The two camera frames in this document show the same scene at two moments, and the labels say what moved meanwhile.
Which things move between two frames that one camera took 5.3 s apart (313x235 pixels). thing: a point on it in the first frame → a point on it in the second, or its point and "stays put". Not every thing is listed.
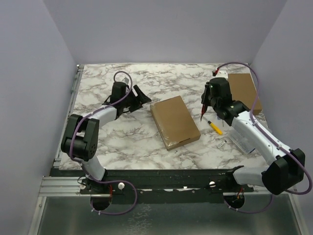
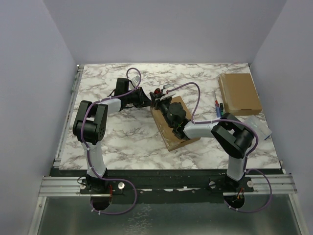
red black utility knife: x=204 y=108 → x=158 y=91
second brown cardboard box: x=243 y=89 stays put
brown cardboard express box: x=174 y=122 stays put
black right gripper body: x=206 y=98 → x=159 y=101
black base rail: x=154 y=186 stays put
